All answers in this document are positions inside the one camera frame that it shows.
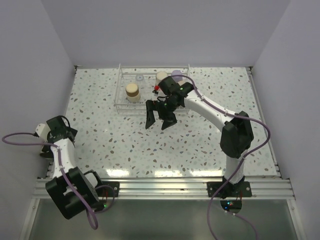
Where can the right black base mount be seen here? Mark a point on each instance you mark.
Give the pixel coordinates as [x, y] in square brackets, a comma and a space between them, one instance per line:
[231, 196]

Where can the white wire dish rack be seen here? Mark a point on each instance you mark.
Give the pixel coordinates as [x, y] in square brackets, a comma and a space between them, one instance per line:
[150, 90]

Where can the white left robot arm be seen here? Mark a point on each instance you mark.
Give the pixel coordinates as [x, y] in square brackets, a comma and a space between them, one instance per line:
[69, 188]

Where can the steel cup brown band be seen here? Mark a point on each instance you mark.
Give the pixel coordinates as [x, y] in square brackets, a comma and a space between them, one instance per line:
[160, 76]

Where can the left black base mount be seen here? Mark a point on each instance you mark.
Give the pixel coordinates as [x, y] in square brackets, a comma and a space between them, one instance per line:
[108, 192]

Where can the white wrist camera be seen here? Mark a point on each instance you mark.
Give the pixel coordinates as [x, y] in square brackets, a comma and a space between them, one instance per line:
[42, 131]
[156, 89]

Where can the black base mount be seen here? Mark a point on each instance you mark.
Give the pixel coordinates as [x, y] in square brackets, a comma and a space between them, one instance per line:
[108, 192]
[231, 196]

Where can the lavender plastic cup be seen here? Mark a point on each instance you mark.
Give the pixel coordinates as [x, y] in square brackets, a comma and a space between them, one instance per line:
[177, 75]

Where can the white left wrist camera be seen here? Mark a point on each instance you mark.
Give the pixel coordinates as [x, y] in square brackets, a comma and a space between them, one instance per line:
[42, 131]

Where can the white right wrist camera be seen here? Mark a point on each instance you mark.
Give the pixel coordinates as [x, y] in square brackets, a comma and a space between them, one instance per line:
[156, 89]

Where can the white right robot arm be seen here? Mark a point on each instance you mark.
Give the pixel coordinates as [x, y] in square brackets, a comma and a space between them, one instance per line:
[235, 127]

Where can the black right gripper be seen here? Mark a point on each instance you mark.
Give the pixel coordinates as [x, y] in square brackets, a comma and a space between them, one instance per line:
[168, 121]

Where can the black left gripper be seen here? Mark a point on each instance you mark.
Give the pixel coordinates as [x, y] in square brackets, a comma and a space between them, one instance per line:
[74, 133]

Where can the clear glass cup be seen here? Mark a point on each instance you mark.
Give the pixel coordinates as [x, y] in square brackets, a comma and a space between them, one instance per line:
[140, 81]

